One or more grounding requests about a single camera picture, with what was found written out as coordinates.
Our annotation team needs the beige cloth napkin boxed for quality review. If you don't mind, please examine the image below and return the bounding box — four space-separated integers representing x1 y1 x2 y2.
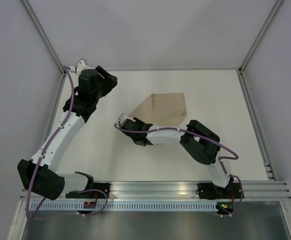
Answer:
129 93 187 127

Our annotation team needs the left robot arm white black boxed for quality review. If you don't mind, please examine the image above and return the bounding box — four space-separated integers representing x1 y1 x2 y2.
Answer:
17 62 118 200

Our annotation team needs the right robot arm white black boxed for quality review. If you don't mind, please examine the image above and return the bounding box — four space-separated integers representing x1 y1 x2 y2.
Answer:
115 117 239 200

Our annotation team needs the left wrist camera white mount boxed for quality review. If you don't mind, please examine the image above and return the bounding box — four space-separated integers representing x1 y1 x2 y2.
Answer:
69 58 92 76

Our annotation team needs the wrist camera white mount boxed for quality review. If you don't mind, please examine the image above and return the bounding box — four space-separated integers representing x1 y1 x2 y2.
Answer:
114 113 135 128
69 58 92 76

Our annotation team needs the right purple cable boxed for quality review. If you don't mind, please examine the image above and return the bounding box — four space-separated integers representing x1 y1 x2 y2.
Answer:
114 123 244 213

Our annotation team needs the purple cable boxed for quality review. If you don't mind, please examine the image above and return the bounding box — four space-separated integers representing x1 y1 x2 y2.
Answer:
114 123 244 213
25 65 109 221

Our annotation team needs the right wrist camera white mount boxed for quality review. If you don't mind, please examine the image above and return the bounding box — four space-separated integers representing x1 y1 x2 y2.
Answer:
114 113 135 128

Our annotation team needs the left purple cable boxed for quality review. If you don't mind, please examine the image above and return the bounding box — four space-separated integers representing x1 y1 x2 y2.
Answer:
25 65 109 221

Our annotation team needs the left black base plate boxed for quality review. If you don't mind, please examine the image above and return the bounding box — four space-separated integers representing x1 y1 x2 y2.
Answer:
93 182 111 199

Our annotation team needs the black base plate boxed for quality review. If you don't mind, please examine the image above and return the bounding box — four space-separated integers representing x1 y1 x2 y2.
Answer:
195 183 243 200
93 182 111 199

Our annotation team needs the left aluminium frame post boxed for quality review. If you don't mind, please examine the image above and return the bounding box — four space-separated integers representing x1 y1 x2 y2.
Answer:
19 0 64 75

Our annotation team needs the aluminium frame post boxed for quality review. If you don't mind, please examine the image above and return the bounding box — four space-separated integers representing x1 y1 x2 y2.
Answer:
19 0 64 75
238 0 286 75

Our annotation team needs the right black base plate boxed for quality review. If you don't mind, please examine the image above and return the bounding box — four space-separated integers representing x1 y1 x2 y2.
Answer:
195 183 243 200

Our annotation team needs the white slotted cable duct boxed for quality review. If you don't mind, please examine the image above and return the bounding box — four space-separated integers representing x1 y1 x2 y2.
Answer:
39 200 217 212

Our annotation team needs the aluminium front rail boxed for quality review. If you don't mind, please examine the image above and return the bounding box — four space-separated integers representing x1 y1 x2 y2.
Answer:
19 180 291 201

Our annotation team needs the right aluminium frame post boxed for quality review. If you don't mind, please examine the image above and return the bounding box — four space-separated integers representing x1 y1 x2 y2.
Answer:
238 0 286 75

